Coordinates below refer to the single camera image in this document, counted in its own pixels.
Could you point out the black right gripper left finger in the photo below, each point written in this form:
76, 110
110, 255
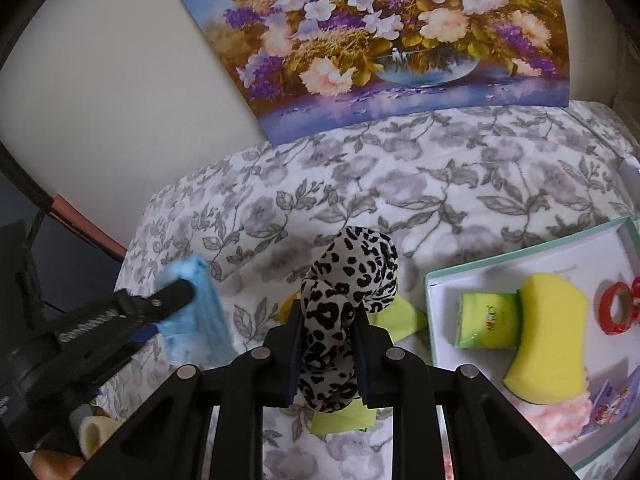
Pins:
166, 437

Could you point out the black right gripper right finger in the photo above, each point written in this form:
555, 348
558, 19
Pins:
439, 412

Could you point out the yellow sponge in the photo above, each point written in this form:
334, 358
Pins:
548, 367

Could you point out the light blue cloth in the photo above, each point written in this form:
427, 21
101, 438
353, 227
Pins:
198, 333

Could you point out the lime green cloth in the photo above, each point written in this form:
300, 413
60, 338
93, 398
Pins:
401, 320

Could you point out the leopard print cloth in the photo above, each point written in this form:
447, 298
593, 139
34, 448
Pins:
356, 273

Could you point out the pink fluffy cloth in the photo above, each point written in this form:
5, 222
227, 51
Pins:
559, 423

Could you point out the green tissue pack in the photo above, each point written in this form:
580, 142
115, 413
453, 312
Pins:
488, 320

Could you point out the colourful sticker card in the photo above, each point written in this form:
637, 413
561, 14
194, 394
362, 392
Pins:
613, 403

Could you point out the teal rimmed white box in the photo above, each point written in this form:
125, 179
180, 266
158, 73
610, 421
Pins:
592, 260

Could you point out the red tape roll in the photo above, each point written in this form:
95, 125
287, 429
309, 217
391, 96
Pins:
619, 308

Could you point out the grey floral blanket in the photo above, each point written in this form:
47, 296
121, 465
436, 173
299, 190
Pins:
447, 187

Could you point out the floral flower painting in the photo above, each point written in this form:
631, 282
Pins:
310, 66

